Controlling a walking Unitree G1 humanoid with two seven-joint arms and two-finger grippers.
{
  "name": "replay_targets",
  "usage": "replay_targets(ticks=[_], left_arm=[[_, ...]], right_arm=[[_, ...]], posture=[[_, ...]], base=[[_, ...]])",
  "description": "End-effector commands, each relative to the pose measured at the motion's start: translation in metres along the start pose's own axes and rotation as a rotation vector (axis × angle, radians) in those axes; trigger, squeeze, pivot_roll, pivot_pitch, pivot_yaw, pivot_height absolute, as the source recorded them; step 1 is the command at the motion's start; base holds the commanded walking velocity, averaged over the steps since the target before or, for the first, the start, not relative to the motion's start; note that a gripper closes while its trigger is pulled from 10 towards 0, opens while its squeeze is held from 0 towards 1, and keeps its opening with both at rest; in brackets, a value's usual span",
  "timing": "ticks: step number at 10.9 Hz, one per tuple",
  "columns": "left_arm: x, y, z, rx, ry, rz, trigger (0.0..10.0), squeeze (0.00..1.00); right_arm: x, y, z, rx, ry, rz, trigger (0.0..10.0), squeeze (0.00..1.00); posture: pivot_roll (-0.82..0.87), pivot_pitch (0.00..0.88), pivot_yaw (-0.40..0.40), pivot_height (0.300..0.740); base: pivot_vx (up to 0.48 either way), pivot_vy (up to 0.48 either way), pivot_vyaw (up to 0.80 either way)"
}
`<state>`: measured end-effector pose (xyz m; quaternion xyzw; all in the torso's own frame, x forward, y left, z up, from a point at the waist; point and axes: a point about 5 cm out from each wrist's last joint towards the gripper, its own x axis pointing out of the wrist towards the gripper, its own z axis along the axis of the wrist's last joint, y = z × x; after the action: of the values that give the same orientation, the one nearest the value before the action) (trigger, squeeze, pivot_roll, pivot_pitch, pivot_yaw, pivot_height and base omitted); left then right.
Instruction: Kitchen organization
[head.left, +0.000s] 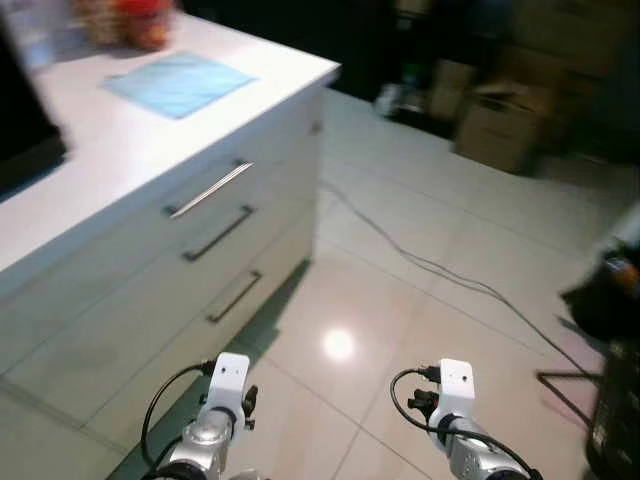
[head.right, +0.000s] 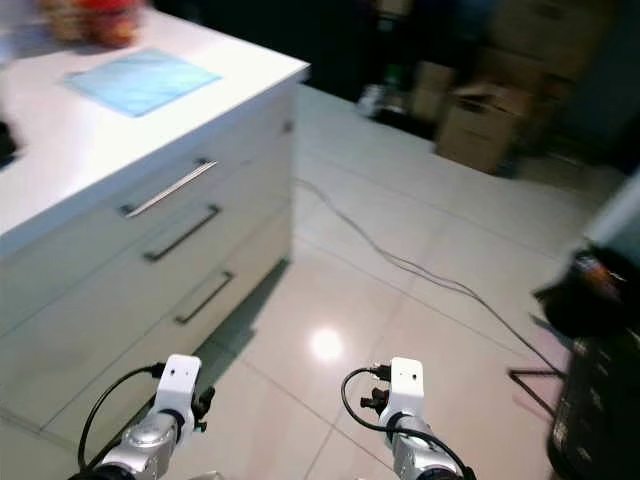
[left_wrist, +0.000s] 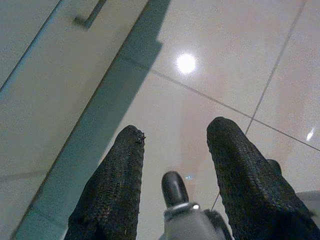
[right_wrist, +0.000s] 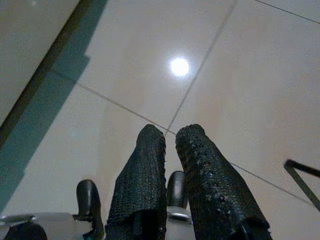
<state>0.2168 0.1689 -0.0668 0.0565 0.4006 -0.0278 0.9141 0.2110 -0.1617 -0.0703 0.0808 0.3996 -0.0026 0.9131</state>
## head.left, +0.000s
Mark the small cardboard box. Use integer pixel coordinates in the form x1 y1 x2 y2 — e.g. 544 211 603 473
430 58 479 121

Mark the white kitchen island cabinet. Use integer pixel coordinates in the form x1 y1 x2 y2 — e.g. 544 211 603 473
0 10 343 471

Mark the dark bar drawer handle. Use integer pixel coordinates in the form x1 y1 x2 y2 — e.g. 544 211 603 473
182 205 256 263
207 270 264 324

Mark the light blue cloth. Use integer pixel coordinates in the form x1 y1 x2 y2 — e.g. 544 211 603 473
100 52 258 121

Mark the red fruit basket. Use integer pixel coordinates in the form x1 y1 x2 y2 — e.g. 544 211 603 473
75 0 179 53

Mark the silver bar drawer handle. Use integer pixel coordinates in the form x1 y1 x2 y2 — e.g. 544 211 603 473
165 160 256 221

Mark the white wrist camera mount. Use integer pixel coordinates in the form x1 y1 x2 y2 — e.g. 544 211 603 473
205 352 251 426
438 358 476 426

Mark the open cardboard box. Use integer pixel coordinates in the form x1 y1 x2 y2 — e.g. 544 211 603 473
455 82 556 173

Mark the black countertop appliance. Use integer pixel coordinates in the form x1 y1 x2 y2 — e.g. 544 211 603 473
0 20 69 196

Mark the black floor cable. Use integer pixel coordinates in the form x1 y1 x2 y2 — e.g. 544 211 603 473
318 180 606 379

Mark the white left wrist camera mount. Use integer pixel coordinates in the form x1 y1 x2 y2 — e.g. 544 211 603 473
205 352 251 426

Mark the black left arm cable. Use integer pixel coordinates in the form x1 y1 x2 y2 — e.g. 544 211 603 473
140 362 216 471

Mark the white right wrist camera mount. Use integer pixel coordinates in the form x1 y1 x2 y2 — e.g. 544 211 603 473
438 358 476 426

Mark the large cardboard box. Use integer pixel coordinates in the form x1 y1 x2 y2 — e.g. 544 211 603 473
505 0 626 101

